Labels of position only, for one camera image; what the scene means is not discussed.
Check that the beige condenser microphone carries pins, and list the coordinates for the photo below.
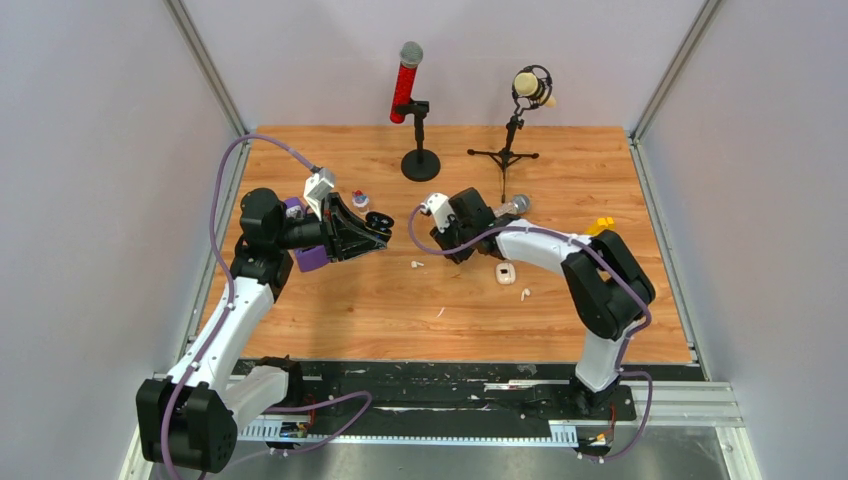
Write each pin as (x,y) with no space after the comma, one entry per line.
(532,88)

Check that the black tripod mic stand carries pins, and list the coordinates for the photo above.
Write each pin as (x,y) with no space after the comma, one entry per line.
(506,157)

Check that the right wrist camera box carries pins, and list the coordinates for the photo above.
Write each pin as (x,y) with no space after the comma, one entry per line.
(437,206)

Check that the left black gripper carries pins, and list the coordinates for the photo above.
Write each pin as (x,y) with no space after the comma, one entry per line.
(344,233)

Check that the black earbud charging case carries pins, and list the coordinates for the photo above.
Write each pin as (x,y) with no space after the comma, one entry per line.
(380,224)

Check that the small clown figurine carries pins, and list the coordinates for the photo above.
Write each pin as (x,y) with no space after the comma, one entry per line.
(361,201)

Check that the purple metronome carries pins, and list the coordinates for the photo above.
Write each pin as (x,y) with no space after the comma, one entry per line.
(312,258)

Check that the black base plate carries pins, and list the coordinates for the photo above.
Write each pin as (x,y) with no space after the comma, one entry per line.
(454,400)

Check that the yellow stacking toy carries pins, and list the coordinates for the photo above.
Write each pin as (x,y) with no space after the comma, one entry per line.
(601,225)

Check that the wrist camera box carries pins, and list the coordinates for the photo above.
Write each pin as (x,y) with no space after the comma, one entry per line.
(437,206)
(317,187)

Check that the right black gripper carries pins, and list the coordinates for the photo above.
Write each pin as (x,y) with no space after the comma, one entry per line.
(445,238)

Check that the red glitter microphone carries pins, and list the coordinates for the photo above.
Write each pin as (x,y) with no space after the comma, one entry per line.
(411,55)

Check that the silver glitter microphone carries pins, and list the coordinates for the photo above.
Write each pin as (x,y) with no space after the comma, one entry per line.
(518,205)

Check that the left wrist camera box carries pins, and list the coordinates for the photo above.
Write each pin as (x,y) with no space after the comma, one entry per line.
(317,187)

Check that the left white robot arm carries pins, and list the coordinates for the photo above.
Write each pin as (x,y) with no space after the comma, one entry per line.
(191,418)

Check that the white earbud charging case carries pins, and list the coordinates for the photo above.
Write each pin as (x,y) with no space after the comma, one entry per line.
(505,273)

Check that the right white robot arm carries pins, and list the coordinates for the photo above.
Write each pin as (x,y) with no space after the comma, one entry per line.
(610,291)

